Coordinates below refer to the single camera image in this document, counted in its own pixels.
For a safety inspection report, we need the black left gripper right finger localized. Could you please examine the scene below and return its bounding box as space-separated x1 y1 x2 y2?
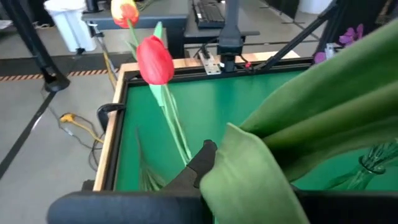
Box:
294 188 398 224

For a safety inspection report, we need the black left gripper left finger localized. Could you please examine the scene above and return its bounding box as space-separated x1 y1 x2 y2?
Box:
46 139 218 224

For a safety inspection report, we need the green ribbed glass vase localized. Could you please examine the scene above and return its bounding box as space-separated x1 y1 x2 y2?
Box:
323 154 388 191

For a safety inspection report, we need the pinkish red tulip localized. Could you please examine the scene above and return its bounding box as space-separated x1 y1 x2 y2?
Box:
136 21 193 167

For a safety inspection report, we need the black table clamp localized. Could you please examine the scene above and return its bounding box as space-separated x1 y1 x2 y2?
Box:
96 103 126 132

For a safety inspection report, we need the black hazard striped floor mat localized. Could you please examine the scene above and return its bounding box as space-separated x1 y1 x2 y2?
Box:
0 51 139 82

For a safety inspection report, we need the grey power strip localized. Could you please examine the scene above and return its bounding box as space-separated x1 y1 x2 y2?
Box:
198 50 223 76

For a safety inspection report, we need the white trash bin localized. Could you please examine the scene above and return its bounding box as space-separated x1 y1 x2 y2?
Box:
43 0 98 53

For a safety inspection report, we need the grey desk with monitor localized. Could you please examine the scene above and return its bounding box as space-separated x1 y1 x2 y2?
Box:
81 0 191 58

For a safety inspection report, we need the black keyboard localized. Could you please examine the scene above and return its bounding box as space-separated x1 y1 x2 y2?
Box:
192 0 226 29

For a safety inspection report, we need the yellow plug with cable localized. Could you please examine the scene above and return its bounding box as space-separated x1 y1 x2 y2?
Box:
59 112 106 144

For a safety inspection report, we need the black cylindrical floor post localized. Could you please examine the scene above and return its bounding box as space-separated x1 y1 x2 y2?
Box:
0 0 72 93

